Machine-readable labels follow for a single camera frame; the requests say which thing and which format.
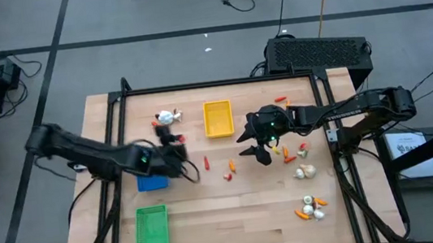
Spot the green plastic basket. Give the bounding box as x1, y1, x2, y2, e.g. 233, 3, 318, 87
131, 203, 172, 243

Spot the tan garlic bulb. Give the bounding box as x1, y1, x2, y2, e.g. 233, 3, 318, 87
300, 162, 318, 180

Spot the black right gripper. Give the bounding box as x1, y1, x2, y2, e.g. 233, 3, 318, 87
233, 109, 274, 169

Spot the yellow plastic basket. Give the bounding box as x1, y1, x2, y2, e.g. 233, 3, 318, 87
201, 98, 236, 140

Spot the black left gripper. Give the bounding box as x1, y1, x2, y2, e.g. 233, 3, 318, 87
147, 123, 191, 181

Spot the white printed paper sheet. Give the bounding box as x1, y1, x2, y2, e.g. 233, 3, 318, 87
383, 128, 433, 183

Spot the blue plastic basket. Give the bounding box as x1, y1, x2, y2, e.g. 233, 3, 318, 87
135, 171, 171, 193

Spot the black perforated computer case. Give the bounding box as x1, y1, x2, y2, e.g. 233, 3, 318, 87
263, 26, 377, 100

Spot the large white garlic bulb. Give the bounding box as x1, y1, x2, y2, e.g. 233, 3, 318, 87
157, 109, 176, 126

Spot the black aluminium table frame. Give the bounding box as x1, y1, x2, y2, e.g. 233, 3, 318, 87
48, 46, 414, 243

